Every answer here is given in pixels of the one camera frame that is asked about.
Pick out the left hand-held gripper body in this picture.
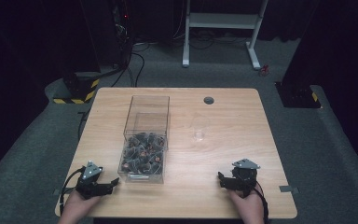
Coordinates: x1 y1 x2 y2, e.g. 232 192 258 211
75 160 104 201

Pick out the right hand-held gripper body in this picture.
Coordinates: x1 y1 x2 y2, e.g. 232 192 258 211
230 158 261 199

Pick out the person's left hand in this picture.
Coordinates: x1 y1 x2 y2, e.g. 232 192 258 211
57 189 103 224

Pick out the person's right hand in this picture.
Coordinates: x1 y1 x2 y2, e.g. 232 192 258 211
227 188 266 224

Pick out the clear acrylic drawer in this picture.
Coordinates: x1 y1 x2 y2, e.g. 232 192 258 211
117 132 169 185

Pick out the pile of dark tea bags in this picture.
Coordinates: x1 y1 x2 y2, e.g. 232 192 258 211
120 132 166 175

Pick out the grey tape strip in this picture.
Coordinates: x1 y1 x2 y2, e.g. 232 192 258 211
279 185 300 194

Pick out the clear glass cup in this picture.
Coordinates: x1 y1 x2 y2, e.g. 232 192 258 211
191 113 210 143

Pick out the clear acrylic box housing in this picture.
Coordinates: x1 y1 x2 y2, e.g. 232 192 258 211
123 94 171 151

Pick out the black yellow striped stand base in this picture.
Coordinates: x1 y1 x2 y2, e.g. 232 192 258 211
52 72 101 105

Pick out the dark equipment rack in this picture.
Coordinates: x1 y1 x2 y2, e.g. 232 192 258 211
111 0 135 67

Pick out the white metal stand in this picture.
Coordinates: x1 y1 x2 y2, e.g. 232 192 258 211
182 0 269 71

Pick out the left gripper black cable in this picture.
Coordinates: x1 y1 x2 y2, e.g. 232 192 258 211
59 166 86 217

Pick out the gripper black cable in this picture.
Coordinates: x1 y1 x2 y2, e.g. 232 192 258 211
59 166 86 217
255 181 270 224

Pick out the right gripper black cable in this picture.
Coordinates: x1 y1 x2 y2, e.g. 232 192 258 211
255 181 270 224

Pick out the black cable beside table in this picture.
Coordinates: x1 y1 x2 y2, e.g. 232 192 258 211
76 107 91 141

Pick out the black floor cable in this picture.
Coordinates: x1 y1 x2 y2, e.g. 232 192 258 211
111 51 146 89

